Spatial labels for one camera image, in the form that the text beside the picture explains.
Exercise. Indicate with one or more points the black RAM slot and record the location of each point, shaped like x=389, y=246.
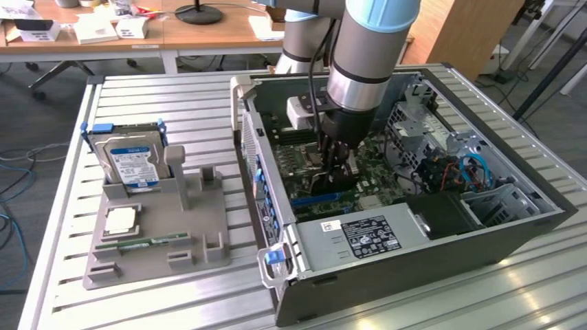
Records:
x=294, y=132
x=297, y=137
x=297, y=140

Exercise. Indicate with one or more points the white paper stack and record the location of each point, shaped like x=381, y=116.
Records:
x=16, y=10

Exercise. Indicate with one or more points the grey plastic parts rack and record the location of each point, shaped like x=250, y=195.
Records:
x=182, y=240

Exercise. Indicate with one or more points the long blue expansion slot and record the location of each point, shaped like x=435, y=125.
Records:
x=320, y=198

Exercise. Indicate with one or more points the black tripod pole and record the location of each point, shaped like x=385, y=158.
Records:
x=545, y=82

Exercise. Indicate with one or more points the black round lamp base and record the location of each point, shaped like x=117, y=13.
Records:
x=198, y=15

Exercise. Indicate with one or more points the perforated silver disk bay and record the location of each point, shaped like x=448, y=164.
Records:
x=412, y=137

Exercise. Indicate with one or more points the wooden desk with boxes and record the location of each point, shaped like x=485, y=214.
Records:
x=90, y=49

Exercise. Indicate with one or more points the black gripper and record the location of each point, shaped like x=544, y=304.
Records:
x=345, y=129

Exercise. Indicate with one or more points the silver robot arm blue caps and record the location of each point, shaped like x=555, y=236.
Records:
x=367, y=62

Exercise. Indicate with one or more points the wooden desk with lamp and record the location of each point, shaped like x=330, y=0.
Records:
x=205, y=34

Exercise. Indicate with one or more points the CPU socket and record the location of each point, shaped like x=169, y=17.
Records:
x=308, y=154

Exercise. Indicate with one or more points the hard disk with blue caddy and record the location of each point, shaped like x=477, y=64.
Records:
x=130, y=165

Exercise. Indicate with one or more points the green RAM stick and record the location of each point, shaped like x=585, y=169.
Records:
x=146, y=241

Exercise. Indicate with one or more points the black plastic shroud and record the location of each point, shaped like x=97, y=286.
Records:
x=440, y=214

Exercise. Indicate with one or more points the blue case latch tab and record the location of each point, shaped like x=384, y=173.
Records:
x=274, y=258

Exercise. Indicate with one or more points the silver finned chipset heatsink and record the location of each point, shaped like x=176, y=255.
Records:
x=372, y=203

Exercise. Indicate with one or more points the grey power supply with label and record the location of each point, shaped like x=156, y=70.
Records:
x=316, y=251

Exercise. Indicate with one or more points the plain silver disk bay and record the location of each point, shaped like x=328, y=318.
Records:
x=499, y=206

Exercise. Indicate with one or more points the white box black lid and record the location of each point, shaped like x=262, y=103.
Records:
x=41, y=34

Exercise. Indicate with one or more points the white box black print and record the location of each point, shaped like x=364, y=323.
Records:
x=132, y=29

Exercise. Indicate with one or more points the flat white box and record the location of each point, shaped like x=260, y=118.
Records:
x=96, y=32

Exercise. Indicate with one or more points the wooden cabinet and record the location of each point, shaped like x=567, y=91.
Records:
x=457, y=34

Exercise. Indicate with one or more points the silver CPU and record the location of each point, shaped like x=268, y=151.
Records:
x=120, y=221

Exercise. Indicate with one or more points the dark grey open PC case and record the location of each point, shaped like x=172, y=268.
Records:
x=412, y=285

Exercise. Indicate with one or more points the green motherboard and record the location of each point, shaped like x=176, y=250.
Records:
x=376, y=178

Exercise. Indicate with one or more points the white book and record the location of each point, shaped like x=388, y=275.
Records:
x=265, y=29

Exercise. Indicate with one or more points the black graphics card silver bracket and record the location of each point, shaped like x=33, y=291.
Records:
x=334, y=185

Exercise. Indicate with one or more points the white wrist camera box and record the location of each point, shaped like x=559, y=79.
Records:
x=300, y=113

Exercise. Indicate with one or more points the black caster leg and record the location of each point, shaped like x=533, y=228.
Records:
x=58, y=75

